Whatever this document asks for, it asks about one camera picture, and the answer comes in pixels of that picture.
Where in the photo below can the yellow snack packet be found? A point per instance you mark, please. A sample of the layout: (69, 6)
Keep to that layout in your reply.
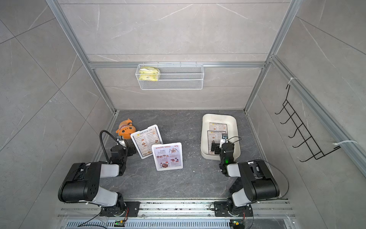
(149, 74)

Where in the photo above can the white menu holder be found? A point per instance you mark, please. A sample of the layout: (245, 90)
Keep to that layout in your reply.
(167, 156)

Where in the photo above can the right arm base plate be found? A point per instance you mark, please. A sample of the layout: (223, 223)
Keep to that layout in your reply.
(226, 209)

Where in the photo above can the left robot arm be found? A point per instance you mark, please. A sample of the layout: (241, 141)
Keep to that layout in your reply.
(82, 183)

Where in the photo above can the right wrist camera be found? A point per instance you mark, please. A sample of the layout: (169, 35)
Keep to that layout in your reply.
(223, 138)

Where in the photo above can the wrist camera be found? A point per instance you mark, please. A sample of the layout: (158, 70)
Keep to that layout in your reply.
(223, 138)
(123, 143)

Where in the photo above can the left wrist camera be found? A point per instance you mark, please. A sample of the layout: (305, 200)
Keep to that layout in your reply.
(123, 143)

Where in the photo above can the dim sum inn menu sheet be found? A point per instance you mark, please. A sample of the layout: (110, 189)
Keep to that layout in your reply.
(213, 136)

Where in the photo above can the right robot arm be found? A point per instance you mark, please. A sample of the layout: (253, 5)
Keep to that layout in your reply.
(254, 180)

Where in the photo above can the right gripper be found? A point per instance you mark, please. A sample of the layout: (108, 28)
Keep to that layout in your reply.
(216, 147)

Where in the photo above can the black wire hook rack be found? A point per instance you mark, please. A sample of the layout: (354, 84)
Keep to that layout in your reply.
(302, 130)

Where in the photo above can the rear menu holder with menu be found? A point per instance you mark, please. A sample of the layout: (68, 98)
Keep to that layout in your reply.
(145, 139)

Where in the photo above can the white wire mesh basket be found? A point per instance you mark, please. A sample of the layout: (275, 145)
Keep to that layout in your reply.
(176, 76)

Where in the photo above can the orange plush toy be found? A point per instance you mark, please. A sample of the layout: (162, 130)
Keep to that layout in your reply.
(125, 129)

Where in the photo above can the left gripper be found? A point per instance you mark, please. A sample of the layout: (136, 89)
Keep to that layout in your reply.
(129, 148)

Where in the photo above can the special menu sheet pink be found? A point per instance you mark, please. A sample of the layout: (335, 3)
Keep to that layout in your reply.
(168, 157)

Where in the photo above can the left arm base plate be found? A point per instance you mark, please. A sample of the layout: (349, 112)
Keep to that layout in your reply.
(130, 208)

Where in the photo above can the cream plastic tray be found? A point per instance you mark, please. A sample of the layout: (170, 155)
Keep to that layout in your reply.
(232, 134)

